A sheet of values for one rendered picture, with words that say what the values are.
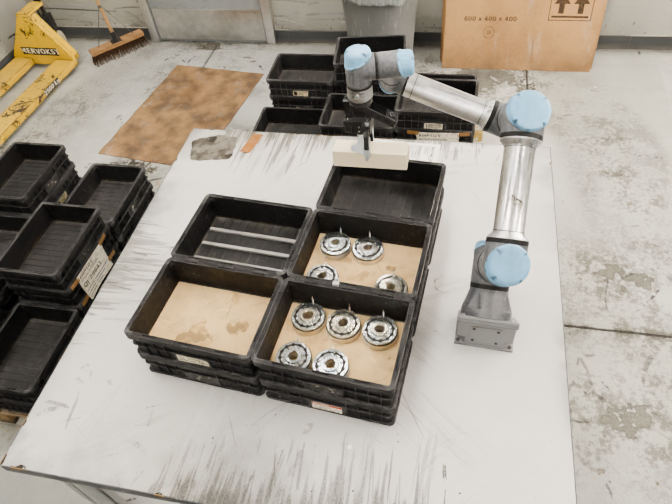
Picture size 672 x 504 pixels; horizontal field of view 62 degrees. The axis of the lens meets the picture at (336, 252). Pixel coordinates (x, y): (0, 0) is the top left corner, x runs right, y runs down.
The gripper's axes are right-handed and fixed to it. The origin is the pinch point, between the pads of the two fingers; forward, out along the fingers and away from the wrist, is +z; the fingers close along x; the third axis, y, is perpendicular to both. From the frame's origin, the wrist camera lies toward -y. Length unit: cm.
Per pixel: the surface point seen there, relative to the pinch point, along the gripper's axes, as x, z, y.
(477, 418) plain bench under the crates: 68, 39, -39
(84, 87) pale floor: -188, 107, 256
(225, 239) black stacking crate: 21, 26, 49
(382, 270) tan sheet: 27.8, 26.0, -7.0
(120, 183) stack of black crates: -49, 70, 142
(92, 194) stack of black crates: -39, 70, 154
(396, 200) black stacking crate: -4.9, 26.0, -7.4
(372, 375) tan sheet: 66, 26, -10
